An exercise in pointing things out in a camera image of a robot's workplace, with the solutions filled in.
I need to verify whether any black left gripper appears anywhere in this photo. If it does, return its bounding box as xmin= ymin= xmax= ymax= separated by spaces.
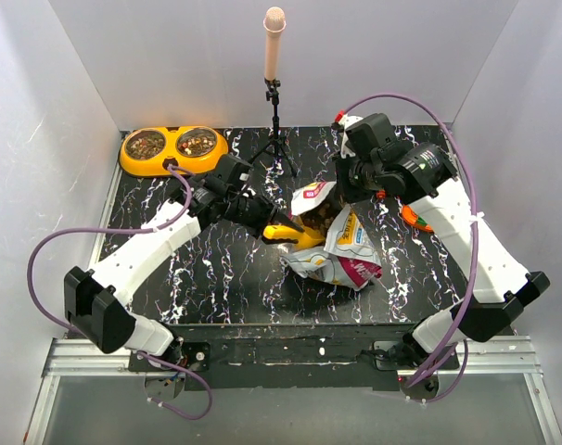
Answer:
xmin=224 ymin=192 xmax=301 ymax=243

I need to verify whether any yellow plastic food scoop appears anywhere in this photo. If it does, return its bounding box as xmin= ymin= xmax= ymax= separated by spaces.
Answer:
xmin=262 ymin=225 xmax=326 ymax=250

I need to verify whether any white cartoon pet food bag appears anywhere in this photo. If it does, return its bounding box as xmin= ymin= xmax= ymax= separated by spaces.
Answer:
xmin=280 ymin=181 xmax=382 ymax=290

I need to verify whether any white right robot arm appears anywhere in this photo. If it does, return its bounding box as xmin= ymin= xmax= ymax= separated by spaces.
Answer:
xmin=336 ymin=140 xmax=550 ymax=369

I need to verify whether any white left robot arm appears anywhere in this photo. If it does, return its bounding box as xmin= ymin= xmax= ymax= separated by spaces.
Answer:
xmin=64 ymin=181 xmax=297 ymax=371

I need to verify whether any yellow double pet bowl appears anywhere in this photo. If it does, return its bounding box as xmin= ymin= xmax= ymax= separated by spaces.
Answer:
xmin=119 ymin=126 xmax=229 ymax=177

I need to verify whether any orange curved toy track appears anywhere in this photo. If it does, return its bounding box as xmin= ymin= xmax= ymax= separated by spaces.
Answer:
xmin=401 ymin=206 xmax=433 ymax=233

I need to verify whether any black tripod stand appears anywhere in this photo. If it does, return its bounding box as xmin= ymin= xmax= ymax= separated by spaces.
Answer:
xmin=248 ymin=79 xmax=297 ymax=178

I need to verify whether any pink microphone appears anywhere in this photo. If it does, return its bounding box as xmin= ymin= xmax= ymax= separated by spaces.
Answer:
xmin=263 ymin=6 xmax=287 ymax=82

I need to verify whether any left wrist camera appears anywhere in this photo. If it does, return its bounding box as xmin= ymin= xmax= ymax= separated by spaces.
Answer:
xmin=214 ymin=154 xmax=252 ymax=188

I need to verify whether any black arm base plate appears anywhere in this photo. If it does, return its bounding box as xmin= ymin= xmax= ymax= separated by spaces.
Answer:
xmin=127 ymin=324 xmax=461 ymax=393

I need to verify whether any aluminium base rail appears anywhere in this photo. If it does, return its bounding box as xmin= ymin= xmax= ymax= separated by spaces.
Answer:
xmin=23 ymin=325 xmax=562 ymax=444

